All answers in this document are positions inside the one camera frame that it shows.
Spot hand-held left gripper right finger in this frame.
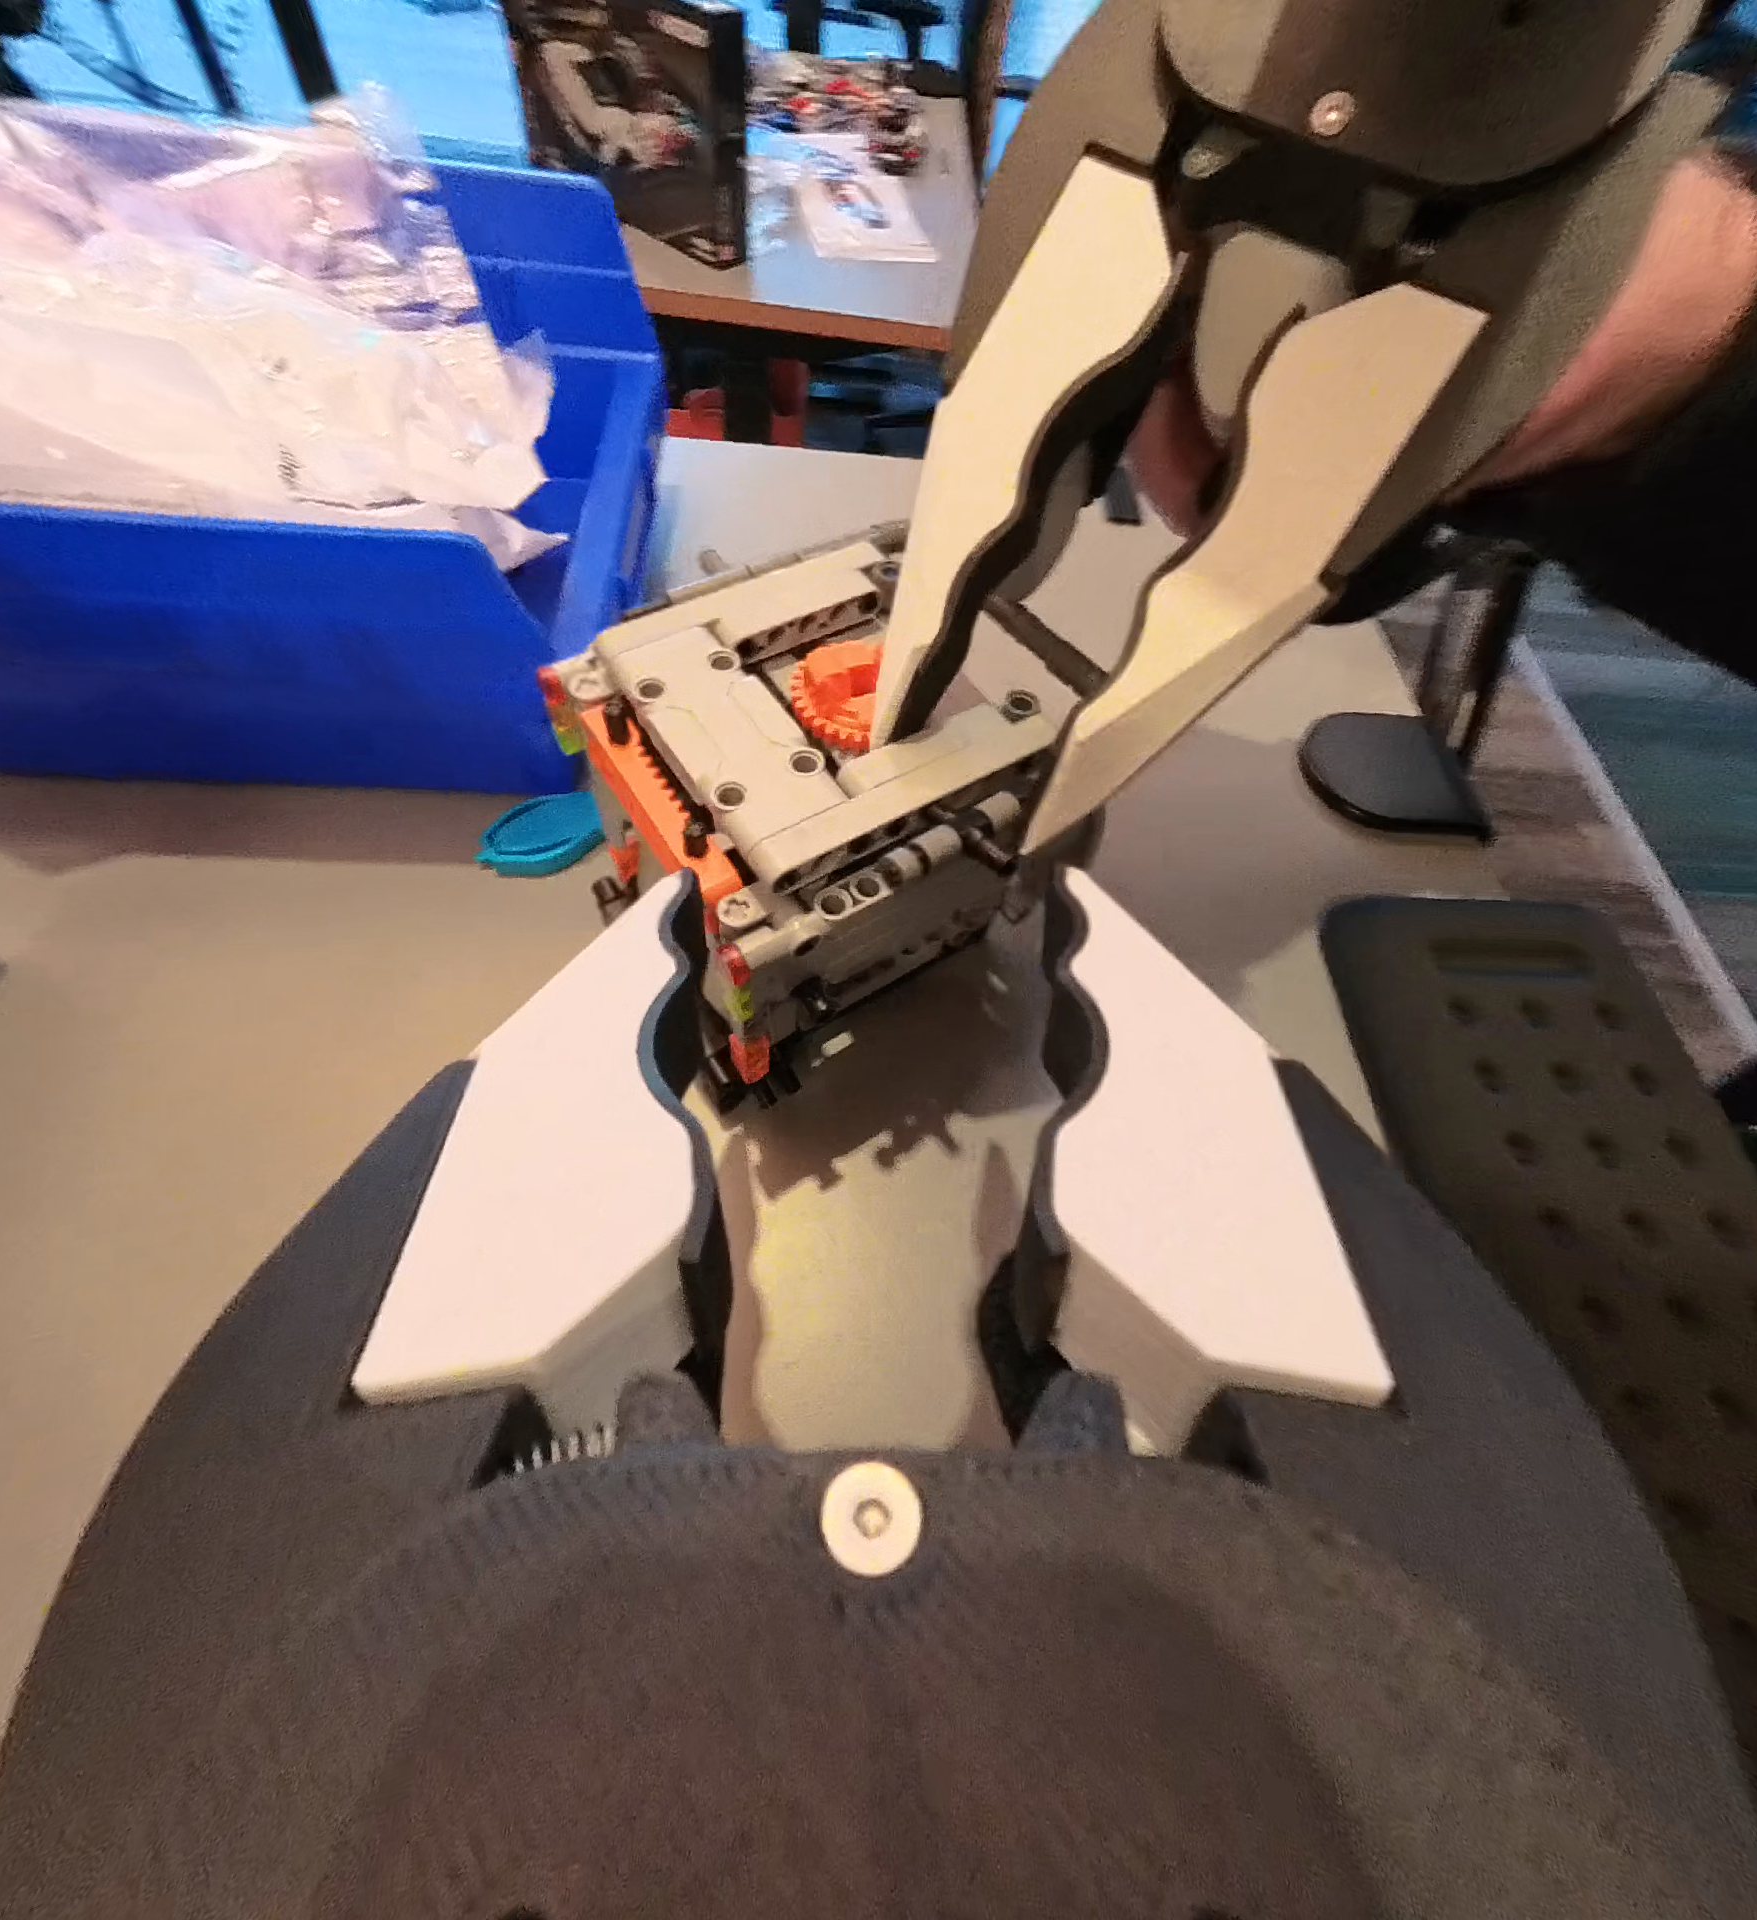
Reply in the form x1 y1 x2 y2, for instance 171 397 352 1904
993 872 1396 1419

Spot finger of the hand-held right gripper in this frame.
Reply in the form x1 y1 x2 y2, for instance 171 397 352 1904
870 151 1180 740
1022 276 1500 852

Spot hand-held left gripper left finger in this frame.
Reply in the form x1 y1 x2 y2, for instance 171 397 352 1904
352 878 721 1411

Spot teal brick separator tool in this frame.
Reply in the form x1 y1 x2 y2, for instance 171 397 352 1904
475 790 597 882

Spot grey toy brick model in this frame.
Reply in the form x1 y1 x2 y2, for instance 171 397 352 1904
540 527 1105 1098

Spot person's right forearm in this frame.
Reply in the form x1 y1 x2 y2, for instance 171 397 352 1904
1479 151 1757 723

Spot person's right hand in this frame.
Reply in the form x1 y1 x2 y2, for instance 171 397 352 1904
1473 136 1757 489

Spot small clear parts bag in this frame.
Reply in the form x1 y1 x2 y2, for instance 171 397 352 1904
775 151 939 266

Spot wooden desk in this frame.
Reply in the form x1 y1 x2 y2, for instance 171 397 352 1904
624 47 984 358

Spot black stand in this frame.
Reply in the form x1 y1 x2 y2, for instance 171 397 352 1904
1298 540 1539 841

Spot dark carton box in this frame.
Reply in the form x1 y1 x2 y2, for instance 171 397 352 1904
504 0 754 266

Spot blue plastic bin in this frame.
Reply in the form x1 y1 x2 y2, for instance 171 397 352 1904
0 108 669 796

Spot clear plastic bags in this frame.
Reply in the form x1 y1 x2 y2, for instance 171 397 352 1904
0 85 565 572

